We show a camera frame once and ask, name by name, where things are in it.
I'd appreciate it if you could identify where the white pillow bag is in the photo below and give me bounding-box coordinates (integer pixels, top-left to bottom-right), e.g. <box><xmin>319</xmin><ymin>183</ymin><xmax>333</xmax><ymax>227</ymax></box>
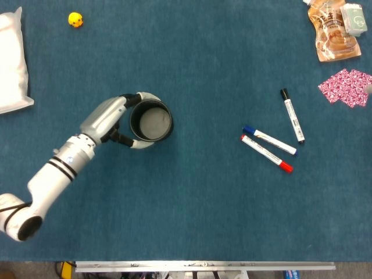
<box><xmin>0</xmin><ymin>6</ymin><xmax>35</xmax><ymax>115</ymax></box>

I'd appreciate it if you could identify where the black cylindrical pen cup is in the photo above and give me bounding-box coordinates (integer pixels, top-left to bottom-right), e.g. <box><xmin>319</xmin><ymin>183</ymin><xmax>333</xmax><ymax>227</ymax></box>
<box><xmin>128</xmin><ymin>98</ymin><xmax>174</xmax><ymax>143</ymax></box>

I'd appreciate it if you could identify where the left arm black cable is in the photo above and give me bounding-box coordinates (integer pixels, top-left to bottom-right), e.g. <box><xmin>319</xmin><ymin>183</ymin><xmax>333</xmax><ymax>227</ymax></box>
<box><xmin>0</xmin><ymin>202</ymin><xmax>30</xmax><ymax>232</ymax></box>

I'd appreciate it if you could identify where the yellow black device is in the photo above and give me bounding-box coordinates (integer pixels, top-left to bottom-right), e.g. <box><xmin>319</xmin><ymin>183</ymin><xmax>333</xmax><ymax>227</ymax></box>
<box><xmin>59</xmin><ymin>261</ymin><xmax>76</xmax><ymax>279</ymax></box>

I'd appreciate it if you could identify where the red-capped whiteboard marker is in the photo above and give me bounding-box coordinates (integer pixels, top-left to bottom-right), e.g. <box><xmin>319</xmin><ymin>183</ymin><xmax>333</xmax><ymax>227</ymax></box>
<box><xmin>240</xmin><ymin>134</ymin><xmax>294</xmax><ymax>174</ymax></box>

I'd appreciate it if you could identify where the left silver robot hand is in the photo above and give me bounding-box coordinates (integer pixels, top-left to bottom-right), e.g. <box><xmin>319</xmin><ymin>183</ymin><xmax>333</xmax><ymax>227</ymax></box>
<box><xmin>80</xmin><ymin>92</ymin><xmax>163</xmax><ymax>152</ymax></box>

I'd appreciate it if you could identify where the black-capped whiteboard marker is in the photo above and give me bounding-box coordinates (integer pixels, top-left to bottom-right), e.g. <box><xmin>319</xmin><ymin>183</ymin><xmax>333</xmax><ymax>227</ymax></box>
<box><xmin>280</xmin><ymin>88</ymin><xmax>306</xmax><ymax>145</ymax></box>

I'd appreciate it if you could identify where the green white tissue pack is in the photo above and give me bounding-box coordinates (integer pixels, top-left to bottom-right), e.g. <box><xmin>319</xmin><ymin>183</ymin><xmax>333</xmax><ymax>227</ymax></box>
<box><xmin>339</xmin><ymin>3</ymin><xmax>368</xmax><ymax>37</ymax></box>

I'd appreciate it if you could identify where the brown spouted snack pouch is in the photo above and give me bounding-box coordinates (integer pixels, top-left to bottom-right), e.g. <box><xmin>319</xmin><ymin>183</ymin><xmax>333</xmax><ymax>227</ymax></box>
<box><xmin>302</xmin><ymin>0</ymin><xmax>362</xmax><ymax>62</ymax></box>

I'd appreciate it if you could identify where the pink patterned paper sheet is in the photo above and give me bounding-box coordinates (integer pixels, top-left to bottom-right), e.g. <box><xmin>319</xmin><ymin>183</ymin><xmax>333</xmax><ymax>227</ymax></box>
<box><xmin>338</xmin><ymin>69</ymin><xmax>372</xmax><ymax>109</ymax></box>
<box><xmin>317</xmin><ymin>69</ymin><xmax>360</xmax><ymax>104</ymax></box>

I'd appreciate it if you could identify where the blue-capped whiteboard marker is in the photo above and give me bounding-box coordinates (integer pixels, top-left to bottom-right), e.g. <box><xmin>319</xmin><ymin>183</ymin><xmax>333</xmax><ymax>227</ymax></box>
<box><xmin>242</xmin><ymin>125</ymin><xmax>298</xmax><ymax>156</ymax></box>

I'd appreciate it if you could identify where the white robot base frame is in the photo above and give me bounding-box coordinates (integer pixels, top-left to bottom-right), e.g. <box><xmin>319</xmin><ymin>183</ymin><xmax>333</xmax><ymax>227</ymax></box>
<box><xmin>167</xmin><ymin>271</ymin><xmax>248</xmax><ymax>279</ymax></box>

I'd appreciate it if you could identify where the yellow rubber duck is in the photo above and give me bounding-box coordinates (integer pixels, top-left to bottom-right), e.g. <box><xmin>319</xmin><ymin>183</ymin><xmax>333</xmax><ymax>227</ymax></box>
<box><xmin>67</xmin><ymin>12</ymin><xmax>84</xmax><ymax>28</ymax></box>

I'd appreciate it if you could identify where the aluminium table edge rail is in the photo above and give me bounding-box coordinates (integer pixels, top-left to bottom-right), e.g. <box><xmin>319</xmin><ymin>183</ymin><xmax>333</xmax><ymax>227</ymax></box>
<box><xmin>74</xmin><ymin>260</ymin><xmax>337</xmax><ymax>273</ymax></box>

